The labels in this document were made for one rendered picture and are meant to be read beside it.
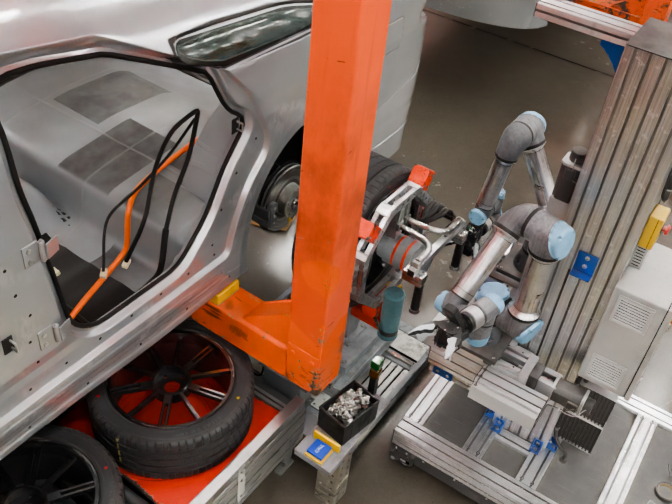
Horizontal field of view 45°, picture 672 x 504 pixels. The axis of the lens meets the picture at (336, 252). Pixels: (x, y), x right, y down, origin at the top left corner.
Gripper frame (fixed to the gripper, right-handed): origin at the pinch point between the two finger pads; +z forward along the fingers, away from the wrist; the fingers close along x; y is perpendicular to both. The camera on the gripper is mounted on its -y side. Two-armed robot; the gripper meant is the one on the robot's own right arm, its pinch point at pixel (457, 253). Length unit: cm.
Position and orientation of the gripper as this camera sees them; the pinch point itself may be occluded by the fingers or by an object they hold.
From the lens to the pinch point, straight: 346.1
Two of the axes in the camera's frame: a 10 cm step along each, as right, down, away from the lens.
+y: 0.9, -7.5, -6.5
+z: -5.8, 5.0, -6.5
